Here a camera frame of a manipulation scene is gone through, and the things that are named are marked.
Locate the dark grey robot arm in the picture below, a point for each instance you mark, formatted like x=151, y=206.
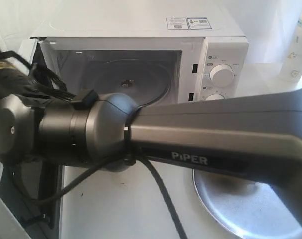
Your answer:
x=258, y=138

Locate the glass microwave turntable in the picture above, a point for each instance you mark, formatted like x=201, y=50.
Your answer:
x=145, y=82

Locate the white microwave oven body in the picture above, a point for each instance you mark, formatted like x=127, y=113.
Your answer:
x=202, y=30

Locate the white upper microwave knob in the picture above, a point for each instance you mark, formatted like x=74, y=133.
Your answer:
x=222, y=75

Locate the round metal tray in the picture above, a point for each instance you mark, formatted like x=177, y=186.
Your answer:
x=249, y=210

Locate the white patterned bottle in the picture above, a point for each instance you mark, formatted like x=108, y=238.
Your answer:
x=291, y=69

